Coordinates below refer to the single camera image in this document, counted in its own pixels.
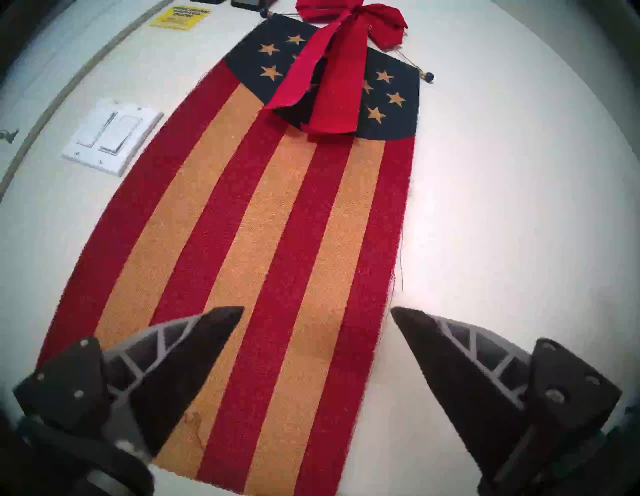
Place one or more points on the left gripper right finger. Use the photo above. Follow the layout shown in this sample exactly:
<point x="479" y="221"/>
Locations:
<point x="460" y="380"/>

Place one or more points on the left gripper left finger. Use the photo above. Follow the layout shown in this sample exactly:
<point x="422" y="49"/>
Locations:
<point x="165" y="380"/>

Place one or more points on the red tan striped flag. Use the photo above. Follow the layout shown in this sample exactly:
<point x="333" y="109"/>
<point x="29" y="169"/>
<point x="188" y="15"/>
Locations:
<point x="275" y="250"/>

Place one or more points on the red ribbon bow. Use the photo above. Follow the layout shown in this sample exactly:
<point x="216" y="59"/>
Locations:
<point x="340" y="75"/>

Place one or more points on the white double light switch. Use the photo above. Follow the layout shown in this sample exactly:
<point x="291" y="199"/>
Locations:
<point x="110" y="135"/>

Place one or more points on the yellow wall sign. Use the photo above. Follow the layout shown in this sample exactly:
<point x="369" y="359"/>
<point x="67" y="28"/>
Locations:
<point x="180" y="17"/>

